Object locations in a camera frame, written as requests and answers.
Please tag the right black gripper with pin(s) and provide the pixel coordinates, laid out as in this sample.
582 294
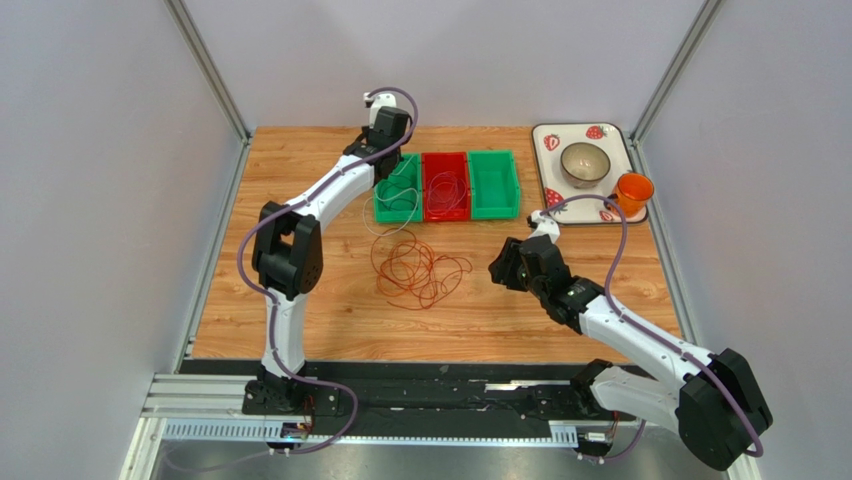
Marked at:
517 267

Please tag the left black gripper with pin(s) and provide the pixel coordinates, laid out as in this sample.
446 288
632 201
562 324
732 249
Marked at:
366 132

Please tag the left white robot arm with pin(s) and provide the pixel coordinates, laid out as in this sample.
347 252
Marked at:
288 248

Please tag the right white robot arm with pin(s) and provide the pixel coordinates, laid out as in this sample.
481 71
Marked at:
712 401

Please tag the left green bin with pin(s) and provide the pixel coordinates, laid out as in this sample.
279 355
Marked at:
399 198

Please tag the green bin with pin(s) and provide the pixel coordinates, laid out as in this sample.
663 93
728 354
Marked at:
494 184
399 198

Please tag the right green bin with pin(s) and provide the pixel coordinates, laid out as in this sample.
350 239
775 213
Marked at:
494 184

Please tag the red bin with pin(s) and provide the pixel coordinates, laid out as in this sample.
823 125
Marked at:
446 186

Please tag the grey bowl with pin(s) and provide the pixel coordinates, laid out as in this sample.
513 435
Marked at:
584 165

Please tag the strawberry pattern tray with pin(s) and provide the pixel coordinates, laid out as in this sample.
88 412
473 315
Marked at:
550 140

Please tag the orange cup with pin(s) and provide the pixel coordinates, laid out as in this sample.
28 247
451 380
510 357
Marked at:
630 194

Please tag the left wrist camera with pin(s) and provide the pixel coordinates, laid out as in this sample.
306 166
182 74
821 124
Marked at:
375 102

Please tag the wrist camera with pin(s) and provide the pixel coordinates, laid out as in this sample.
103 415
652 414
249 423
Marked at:
542 225
375 102

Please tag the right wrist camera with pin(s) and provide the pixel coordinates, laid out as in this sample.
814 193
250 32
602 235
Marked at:
542 225

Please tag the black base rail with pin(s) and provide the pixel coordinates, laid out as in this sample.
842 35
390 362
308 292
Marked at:
450 401

